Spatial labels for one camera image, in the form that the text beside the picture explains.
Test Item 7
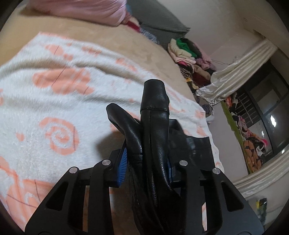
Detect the black leather jacket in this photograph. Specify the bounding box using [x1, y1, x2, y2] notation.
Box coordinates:
[106, 79, 213, 234]

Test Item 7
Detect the beige bed sheet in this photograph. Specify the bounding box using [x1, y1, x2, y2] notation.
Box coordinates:
[1, 1, 194, 100]

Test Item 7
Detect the basket of clothes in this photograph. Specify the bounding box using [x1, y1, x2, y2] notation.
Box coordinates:
[198, 97, 215, 124]

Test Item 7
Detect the pink quilted duvet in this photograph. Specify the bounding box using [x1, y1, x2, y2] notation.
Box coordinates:
[27, 0, 131, 26]

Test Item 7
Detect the white peach patterned blanket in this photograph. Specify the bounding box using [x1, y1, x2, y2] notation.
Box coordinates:
[0, 31, 225, 231]

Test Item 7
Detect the pile of folded clothes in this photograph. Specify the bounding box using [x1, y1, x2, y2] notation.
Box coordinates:
[167, 37, 216, 93]

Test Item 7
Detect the grey headboard cushion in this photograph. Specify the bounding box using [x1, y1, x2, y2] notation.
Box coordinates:
[127, 0, 190, 48]

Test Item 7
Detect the cream satin curtain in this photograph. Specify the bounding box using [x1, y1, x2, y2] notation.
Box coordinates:
[195, 39, 278, 106]

